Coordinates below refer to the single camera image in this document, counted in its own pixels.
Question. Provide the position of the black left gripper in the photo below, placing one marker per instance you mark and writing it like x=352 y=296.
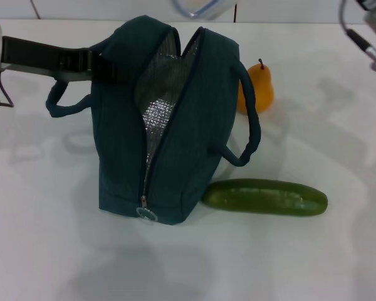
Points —
x=44 y=58

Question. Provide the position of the dark teal insulated lunch bag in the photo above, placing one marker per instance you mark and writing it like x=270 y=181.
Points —
x=194 y=141

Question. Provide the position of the clear plastic blue-rimmed food container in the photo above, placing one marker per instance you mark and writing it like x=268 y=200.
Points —
x=203 y=7

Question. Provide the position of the orange yellow pear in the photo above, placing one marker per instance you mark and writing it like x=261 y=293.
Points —
x=263 y=87

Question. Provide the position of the green cucumber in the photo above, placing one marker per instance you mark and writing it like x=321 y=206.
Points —
x=263 y=197

